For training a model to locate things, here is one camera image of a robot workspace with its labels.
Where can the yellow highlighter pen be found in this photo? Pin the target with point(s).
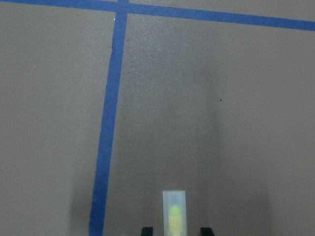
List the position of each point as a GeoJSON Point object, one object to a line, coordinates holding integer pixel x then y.
{"type": "Point", "coordinates": [174, 213]}

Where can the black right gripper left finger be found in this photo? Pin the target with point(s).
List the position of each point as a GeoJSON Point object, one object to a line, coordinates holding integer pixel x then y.
{"type": "Point", "coordinates": [147, 231]}

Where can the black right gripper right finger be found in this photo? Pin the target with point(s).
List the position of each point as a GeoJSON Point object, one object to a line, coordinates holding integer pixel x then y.
{"type": "Point", "coordinates": [206, 231]}

